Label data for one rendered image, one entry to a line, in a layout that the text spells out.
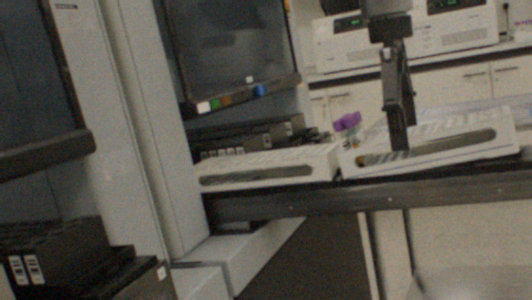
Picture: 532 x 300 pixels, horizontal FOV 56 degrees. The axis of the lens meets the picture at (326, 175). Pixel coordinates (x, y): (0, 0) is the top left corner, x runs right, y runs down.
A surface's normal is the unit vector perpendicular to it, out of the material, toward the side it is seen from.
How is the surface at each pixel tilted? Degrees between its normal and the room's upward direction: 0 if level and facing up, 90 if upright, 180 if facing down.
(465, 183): 90
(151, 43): 90
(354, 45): 90
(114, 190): 90
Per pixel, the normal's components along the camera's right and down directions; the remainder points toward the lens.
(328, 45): -0.31, 0.28
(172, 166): 0.95, -0.10
